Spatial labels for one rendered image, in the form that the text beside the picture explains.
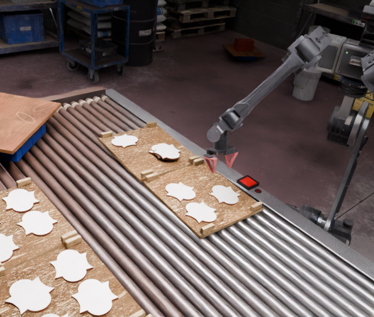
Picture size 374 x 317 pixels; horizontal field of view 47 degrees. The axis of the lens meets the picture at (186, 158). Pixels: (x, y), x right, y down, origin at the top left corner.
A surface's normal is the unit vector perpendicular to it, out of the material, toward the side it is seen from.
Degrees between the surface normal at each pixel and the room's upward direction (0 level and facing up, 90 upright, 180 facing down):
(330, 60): 90
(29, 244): 0
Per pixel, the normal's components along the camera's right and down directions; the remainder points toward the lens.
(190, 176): 0.11, -0.84
